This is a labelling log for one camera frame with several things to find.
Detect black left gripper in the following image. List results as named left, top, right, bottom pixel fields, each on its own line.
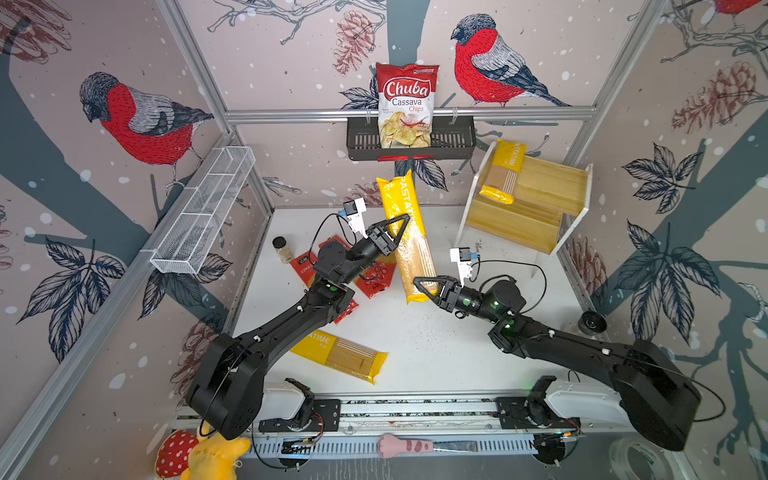
left=339, top=216, right=407, bottom=288

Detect red spaghetti bag right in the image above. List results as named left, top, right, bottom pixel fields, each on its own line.
left=355, top=260, right=396, bottom=299

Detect Chuba cassava chips bag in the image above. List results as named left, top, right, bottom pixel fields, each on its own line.
left=376, top=63, right=439, bottom=149

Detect black hanging wire basket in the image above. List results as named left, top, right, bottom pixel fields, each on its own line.
left=346, top=116, right=476, bottom=162

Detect spice jar black lid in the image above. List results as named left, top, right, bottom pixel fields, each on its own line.
left=272, top=236, right=294, bottom=264
left=577, top=311, right=607, bottom=336

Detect yellow pasta bag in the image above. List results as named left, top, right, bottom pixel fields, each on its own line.
left=291, top=330, right=388, bottom=384
left=479, top=140, right=527, bottom=205
left=377, top=170, right=437, bottom=304

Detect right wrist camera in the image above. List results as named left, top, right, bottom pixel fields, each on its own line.
left=449, top=247, right=480, bottom=286

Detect red spaghetti bag left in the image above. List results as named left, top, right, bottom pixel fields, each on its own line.
left=290, top=251, right=317, bottom=287

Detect wooden two-tier shelf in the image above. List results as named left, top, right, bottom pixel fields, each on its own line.
left=453, top=140, right=594, bottom=256

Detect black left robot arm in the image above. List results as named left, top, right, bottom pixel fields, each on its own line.
left=185, top=214, right=410, bottom=440

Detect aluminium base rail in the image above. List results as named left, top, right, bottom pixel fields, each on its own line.
left=241, top=395, right=634, bottom=463

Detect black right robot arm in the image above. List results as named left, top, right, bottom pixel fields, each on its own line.
left=413, top=275, right=701, bottom=452

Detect clear tape roll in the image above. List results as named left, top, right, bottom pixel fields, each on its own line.
left=608, top=436, right=674, bottom=480

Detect yellow plush toy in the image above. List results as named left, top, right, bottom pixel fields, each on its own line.
left=180, top=422, right=251, bottom=480

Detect pink handled scraper tool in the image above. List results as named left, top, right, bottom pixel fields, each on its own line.
left=377, top=434, right=479, bottom=459

